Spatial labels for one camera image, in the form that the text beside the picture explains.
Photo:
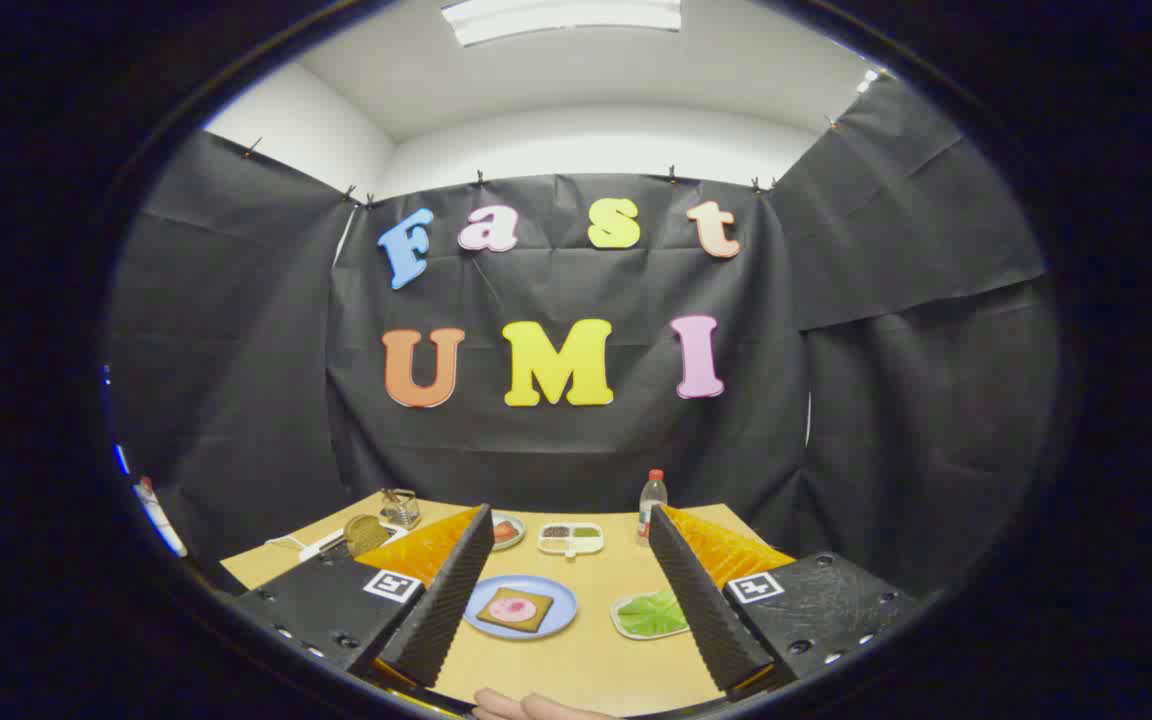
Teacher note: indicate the brown toasted bread slice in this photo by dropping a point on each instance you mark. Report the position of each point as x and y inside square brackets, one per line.
[366, 535]

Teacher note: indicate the green lettuce leaf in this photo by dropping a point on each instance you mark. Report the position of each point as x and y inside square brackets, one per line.
[651, 615]

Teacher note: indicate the white square plate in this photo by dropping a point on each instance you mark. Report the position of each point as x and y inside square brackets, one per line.
[621, 622]

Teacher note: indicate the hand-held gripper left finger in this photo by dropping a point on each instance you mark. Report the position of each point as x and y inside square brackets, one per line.
[451, 600]

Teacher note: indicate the blue round plate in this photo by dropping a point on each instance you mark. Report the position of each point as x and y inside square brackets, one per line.
[551, 615]

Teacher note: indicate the bread slice under ham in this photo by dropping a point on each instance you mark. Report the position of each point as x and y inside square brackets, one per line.
[496, 615]

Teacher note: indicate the pale green round plate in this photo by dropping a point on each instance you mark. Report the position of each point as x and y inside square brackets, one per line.
[516, 540]

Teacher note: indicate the white object with red tip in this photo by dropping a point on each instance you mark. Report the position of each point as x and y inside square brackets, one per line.
[158, 520]

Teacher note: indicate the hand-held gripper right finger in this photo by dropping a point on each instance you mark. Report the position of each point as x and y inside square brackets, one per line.
[701, 600]

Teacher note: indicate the white divided condiment tray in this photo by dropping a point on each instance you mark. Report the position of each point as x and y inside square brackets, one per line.
[571, 540]

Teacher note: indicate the clear bottle with red cap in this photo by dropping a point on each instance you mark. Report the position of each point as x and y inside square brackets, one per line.
[652, 505]

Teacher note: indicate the ceiling light panel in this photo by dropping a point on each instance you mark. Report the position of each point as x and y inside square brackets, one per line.
[561, 18]

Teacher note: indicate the black backdrop cloth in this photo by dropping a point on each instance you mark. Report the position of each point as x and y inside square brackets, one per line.
[576, 440]

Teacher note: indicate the white toaster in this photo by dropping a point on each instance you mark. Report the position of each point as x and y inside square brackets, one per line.
[328, 548]

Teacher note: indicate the pink ham slice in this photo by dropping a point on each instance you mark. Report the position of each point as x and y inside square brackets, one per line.
[520, 609]

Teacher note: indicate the red tomato slice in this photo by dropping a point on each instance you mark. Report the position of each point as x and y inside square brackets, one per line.
[504, 531]

